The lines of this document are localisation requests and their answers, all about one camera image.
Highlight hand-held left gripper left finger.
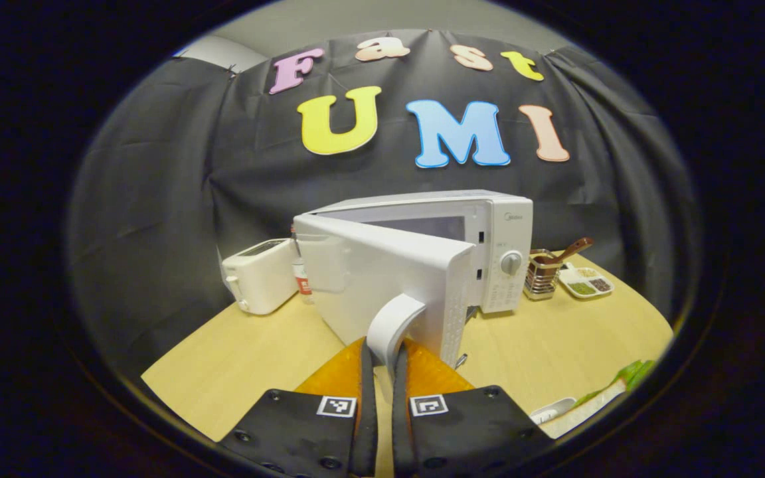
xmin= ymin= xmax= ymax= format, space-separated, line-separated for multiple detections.
xmin=220 ymin=337 xmax=378 ymax=478

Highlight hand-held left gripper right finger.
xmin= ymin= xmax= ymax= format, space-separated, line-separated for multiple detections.
xmin=392 ymin=339 xmax=556 ymax=478

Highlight white microwave oven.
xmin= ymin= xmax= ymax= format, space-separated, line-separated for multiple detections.
xmin=293 ymin=191 xmax=535 ymax=369

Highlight sandwich with lettuce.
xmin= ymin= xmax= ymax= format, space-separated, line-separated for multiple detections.
xmin=558 ymin=358 xmax=659 ymax=439

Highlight bottle with red label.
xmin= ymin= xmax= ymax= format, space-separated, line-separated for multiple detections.
xmin=292 ymin=226 xmax=313 ymax=303

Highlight white slotted tray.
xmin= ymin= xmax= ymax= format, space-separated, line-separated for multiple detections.
xmin=529 ymin=397 xmax=577 ymax=426

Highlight white toaster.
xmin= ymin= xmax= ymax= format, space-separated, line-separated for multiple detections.
xmin=221 ymin=238 xmax=300 ymax=315

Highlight white divided dish with beans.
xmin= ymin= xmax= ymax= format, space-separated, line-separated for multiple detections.
xmin=558 ymin=264 xmax=616 ymax=299

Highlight brown wooden spoon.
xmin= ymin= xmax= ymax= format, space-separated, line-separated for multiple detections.
xmin=535 ymin=237 xmax=594 ymax=266

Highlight black backdrop cloth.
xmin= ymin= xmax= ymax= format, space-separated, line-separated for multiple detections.
xmin=67 ymin=30 xmax=702 ymax=372

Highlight metal wire utensil holder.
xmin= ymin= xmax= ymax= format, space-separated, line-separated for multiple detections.
xmin=524 ymin=249 xmax=562 ymax=301

